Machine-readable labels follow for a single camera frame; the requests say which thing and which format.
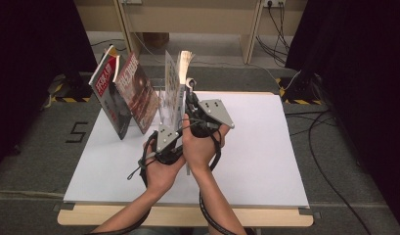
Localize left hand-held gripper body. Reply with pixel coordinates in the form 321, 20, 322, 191
153, 123, 184, 165

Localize white board sheet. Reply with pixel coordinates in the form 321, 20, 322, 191
63, 90, 310, 209

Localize long black floor cables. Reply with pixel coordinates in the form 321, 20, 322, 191
284, 109, 373, 235

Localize purple magazine with brown back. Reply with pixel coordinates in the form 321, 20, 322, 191
112, 52, 161, 135

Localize black curtain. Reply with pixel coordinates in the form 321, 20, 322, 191
285, 0, 400, 226
0, 0, 101, 172

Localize white wall socket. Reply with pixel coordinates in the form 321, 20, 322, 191
263, 0, 288, 9

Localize person's right hand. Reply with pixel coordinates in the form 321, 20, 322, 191
181, 113, 231, 174

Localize black stand base striped tape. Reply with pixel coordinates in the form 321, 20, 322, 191
49, 71, 98, 104
275, 71, 324, 106

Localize thick red-label magazine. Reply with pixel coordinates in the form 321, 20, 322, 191
88, 44, 133, 141

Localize black cable bundle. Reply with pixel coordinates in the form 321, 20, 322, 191
255, 1, 291, 67

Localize white picture-grid magazine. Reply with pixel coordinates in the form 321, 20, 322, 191
163, 49, 196, 131

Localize person's left hand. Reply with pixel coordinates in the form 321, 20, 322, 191
143, 145, 188, 196

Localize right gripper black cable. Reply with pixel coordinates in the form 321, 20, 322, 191
179, 118, 239, 235

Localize beige wooden desk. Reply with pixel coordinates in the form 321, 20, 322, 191
73, 0, 309, 66

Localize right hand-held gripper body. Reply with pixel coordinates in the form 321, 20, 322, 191
187, 98, 237, 138

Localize dark purple magazine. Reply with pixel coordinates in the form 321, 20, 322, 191
185, 77, 198, 177

